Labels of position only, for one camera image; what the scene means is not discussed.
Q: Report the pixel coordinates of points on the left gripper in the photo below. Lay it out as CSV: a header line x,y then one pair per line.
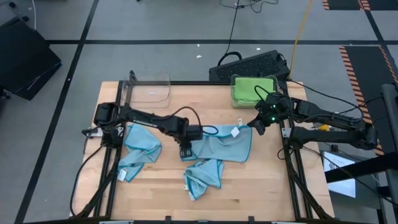
x,y
191,133

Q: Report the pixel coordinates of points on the silver metal bracket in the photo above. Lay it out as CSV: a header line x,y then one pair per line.
x,y
285,222
116,222

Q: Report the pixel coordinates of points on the blue microfiber towel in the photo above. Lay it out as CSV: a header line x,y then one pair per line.
x,y
140,146
205,175
224,146

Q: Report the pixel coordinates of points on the grey metal post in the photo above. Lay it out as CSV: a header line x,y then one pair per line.
x,y
390,124

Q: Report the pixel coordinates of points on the silver mounting plate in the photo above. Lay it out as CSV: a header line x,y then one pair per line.
x,y
93,132
285,132

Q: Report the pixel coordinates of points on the clear plastic basket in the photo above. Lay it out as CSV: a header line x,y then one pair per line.
x,y
146,93
232,81

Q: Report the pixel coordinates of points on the black mat with orange stripes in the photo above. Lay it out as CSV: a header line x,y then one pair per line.
x,y
345,3
367,81

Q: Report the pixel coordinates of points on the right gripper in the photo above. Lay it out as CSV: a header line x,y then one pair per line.
x,y
273,112

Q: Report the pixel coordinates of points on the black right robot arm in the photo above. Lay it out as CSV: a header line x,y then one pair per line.
x,y
326,115

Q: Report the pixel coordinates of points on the white towel brand label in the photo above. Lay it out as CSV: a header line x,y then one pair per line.
x,y
186,187

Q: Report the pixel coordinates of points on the black perforated computer case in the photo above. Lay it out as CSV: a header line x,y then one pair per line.
x,y
248,67

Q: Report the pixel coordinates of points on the white paper hang tag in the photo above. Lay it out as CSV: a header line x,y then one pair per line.
x,y
235,132
191,197
122,175

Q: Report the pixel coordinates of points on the black metal beam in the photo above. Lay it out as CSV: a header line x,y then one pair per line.
x,y
357,169

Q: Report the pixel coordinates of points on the black equipment case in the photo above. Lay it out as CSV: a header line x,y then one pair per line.
x,y
25,62

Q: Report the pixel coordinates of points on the black power adapter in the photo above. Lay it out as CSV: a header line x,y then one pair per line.
x,y
335,148

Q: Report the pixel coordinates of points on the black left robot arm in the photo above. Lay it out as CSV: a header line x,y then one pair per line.
x,y
149,119

